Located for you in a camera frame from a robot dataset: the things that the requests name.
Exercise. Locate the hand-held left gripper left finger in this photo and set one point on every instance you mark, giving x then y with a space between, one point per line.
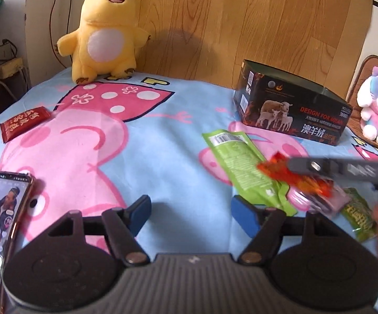
140 212

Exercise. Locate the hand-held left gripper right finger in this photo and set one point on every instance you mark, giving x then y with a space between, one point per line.
244 216

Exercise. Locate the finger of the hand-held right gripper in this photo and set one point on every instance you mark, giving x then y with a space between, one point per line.
320 166

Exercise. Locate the pink snack packet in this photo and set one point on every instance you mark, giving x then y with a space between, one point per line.
300 198

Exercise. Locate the orange red snack packet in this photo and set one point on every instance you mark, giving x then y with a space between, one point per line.
275 170

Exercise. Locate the long green snack packet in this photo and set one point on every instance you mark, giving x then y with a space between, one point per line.
241 160

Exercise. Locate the black cardboard box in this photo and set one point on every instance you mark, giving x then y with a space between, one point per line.
290 111

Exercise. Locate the yellow green snack packet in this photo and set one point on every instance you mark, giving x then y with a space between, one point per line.
360 216

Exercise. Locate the blue pink printed bed sheet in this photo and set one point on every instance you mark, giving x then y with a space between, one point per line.
162 157

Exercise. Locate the pink white plush toy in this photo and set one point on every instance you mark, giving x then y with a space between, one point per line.
377 104

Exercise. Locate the brown seat cushion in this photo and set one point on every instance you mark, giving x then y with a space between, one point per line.
367 67

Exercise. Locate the dark red snack packet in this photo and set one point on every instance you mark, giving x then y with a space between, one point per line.
23 122

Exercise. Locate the wooden headboard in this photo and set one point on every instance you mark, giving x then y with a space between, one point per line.
241 16

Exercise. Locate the beige power strip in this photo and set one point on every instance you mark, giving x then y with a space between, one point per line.
5 68

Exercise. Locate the yellow plush toy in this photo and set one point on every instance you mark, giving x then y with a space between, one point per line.
107 16

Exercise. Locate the black power adapter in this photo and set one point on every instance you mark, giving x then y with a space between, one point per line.
4 50

